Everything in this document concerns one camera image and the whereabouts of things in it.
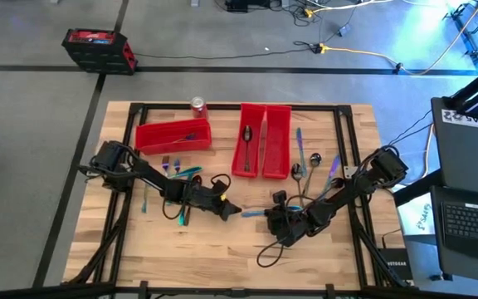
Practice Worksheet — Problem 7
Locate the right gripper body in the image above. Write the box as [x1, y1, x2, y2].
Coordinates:
[263, 203, 311, 248]

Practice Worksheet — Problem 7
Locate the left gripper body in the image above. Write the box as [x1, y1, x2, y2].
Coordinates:
[171, 179, 226, 211]

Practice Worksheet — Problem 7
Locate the silver spoon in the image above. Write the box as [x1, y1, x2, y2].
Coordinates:
[183, 174, 203, 228]

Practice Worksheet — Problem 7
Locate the red plastic bin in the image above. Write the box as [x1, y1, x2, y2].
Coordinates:
[134, 118, 213, 156]
[261, 104, 293, 180]
[230, 102, 267, 179]

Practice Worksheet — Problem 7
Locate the red soda can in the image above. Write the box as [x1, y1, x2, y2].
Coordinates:
[189, 96, 209, 121]

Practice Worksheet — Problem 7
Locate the white printed box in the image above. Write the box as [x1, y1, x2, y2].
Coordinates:
[396, 194, 436, 238]

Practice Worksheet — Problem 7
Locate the red and black toolbox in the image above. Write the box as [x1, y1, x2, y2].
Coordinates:
[60, 27, 138, 76]

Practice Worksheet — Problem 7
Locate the open laptop with keyboard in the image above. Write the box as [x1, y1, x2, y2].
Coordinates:
[429, 184, 478, 287]

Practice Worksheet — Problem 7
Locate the grey closed laptop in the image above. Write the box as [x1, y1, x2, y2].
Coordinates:
[431, 96, 478, 197]

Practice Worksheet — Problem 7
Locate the black floor device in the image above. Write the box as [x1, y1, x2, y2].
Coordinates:
[224, 0, 271, 12]

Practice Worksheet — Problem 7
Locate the black table frame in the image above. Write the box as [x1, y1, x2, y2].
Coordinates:
[62, 102, 417, 299]

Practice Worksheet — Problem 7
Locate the black network switch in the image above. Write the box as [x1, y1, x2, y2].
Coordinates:
[378, 248, 414, 282]

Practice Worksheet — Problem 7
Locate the thin black floor cable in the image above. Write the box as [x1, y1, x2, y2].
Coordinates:
[133, 47, 319, 61]

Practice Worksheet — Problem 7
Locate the yellow extension cord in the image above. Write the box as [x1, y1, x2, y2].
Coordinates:
[304, 0, 478, 76]

